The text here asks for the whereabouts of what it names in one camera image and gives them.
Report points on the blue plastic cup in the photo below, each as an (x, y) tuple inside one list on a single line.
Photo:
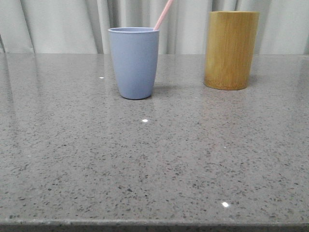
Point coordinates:
[(134, 53)]

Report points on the bamboo wooden cup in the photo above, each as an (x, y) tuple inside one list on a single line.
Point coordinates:
[(229, 50)]

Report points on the grey pleated curtain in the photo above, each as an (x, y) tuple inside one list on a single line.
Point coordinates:
[(81, 26)]

